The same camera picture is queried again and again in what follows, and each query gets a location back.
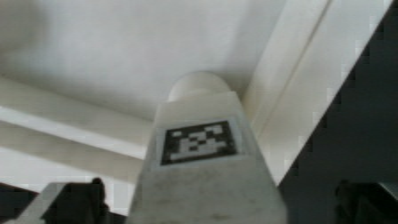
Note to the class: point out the white U-shaped fence wall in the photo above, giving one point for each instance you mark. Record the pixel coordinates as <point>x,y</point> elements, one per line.
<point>43,158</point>

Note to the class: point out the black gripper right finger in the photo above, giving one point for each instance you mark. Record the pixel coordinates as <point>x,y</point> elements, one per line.
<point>367,202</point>

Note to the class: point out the white square tabletop panel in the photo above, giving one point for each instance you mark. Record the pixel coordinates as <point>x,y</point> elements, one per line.
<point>97,52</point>

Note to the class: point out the white leg with tag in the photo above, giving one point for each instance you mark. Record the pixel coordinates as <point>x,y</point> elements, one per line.
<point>205,183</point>

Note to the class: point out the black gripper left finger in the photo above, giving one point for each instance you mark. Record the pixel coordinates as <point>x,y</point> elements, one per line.
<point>70,204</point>

